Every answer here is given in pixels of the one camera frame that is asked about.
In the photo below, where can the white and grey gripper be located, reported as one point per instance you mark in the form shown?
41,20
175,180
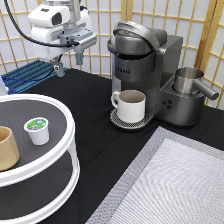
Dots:
63,27

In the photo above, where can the white coffee pod green lid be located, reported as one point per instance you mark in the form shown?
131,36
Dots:
37,129

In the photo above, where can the grey pod coffee machine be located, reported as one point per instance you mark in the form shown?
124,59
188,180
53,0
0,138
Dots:
146,59

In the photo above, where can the blue ribbed metal block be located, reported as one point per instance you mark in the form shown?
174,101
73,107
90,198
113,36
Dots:
27,76

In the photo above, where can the white ceramic mug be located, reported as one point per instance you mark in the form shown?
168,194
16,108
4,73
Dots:
129,105

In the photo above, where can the black tablecloth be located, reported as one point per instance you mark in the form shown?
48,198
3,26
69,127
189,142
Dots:
105,151

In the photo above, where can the light wooden cup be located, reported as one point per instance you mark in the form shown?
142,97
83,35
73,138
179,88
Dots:
9,153

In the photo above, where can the white two-tier round shelf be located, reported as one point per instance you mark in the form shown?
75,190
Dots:
45,176

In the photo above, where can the wooden shoji folding screen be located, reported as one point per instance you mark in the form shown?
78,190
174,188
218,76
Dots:
199,22

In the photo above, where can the grey woven placemat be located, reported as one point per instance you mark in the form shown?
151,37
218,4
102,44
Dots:
173,180

